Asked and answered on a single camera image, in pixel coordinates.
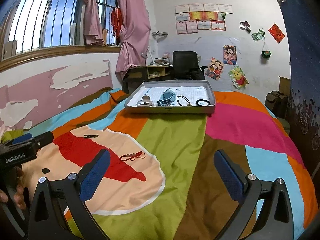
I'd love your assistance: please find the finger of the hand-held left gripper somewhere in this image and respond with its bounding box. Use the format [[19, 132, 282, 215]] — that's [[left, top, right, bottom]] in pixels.
[[10, 133, 33, 145], [31, 131, 54, 152]]

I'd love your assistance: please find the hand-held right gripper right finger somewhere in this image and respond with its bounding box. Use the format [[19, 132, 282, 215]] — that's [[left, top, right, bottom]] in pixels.
[[213, 149, 294, 240]]

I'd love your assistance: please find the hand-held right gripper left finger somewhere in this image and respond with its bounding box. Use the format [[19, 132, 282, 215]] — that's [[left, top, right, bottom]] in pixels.
[[28, 149, 112, 240]]

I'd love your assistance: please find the red beaded bracelet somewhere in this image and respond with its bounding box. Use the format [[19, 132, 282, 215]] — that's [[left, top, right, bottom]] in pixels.
[[119, 151, 146, 162]]

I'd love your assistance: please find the grey tray with grid paper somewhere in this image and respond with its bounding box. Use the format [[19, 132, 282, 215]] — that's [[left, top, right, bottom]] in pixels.
[[124, 80, 216, 114]]

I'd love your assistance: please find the blue wristwatch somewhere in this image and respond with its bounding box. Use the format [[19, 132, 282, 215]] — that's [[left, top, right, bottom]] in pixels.
[[157, 89, 177, 107]]

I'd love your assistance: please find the person's left hand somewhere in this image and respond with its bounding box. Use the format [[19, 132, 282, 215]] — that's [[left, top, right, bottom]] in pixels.
[[0, 166, 27, 210]]

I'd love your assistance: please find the colourful patchwork blanket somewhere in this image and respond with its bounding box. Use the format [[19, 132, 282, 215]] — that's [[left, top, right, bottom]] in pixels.
[[0, 87, 314, 240]]

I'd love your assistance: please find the brown bag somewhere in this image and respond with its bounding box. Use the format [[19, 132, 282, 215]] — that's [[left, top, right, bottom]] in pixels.
[[265, 90, 288, 118]]

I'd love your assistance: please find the wooden window sill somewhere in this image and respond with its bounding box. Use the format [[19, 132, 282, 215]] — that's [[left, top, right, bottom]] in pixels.
[[0, 45, 123, 72]]

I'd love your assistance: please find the wooden board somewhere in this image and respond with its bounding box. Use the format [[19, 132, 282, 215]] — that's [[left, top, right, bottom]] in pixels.
[[279, 77, 291, 95]]

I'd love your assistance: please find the black jacket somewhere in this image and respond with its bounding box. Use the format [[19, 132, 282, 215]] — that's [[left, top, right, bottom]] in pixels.
[[189, 68, 207, 80]]

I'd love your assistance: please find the wooden desk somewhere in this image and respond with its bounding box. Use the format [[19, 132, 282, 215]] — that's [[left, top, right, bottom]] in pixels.
[[122, 64, 175, 94]]

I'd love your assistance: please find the black office chair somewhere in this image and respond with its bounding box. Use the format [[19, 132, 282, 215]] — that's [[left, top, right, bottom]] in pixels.
[[172, 51, 208, 81]]

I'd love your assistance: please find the barred window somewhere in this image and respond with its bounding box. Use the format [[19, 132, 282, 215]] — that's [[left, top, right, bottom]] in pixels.
[[0, 0, 120, 60]]

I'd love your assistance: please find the short pink curtain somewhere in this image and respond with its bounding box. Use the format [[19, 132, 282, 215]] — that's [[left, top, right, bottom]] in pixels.
[[64, 0, 104, 46]]

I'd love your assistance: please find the dark blue printed cloth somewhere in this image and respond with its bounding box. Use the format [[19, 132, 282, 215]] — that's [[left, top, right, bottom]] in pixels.
[[276, 0, 320, 170]]

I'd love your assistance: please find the white desk lamp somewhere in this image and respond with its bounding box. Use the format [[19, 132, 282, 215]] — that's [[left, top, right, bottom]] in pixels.
[[141, 48, 156, 65]]

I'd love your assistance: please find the red hanging ornament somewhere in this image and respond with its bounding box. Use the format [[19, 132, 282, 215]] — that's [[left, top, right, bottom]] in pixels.
[[111, 7, 123, 39]]

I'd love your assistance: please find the long pink curtain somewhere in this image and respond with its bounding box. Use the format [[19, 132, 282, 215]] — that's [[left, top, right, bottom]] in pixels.
[[112, 0, 152, 80]]

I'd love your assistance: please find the yellow bear wall poster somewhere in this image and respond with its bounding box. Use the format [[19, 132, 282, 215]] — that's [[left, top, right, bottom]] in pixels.
[[228, 65, 249, 90]]

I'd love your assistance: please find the cartoon family wall poster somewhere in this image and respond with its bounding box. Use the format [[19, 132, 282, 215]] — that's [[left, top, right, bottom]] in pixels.
[[204, 57, 225, 81]]

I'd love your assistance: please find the cartoon boy wall poster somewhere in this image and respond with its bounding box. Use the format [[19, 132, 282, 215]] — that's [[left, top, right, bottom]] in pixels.
[[223, 45, 237, 65]]

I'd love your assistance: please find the green wall picture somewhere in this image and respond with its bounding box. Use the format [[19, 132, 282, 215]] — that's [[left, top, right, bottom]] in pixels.
[[251, 29, 265, 41]]

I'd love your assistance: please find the red paper wall card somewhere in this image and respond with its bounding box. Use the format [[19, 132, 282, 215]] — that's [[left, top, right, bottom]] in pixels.
[[268, 24, 285, 44]]

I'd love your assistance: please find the group of wall certificates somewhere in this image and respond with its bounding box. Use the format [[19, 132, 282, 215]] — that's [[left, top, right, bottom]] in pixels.
[[174, 4, 234, 35]]

